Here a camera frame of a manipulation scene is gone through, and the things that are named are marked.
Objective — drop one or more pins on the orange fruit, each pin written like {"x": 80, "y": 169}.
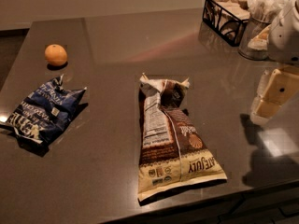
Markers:
{"x": 55, "y": 55}

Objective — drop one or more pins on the blue chip bag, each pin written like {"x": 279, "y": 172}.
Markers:
{"x": 45, "y": 113}

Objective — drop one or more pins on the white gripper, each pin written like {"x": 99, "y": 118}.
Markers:
{"x": 286, "y": 37}

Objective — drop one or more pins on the black wire napkin basket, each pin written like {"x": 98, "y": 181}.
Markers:
{"x": 228, "y": 18}

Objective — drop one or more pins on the metal cup with packets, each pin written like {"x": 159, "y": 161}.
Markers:
{"x": 253, "y": 44}

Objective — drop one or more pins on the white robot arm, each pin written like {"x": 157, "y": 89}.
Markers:
{"x": 283, "y": 38}

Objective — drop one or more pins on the brown chip bag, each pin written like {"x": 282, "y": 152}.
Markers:
{"x": 172, "y": 152}

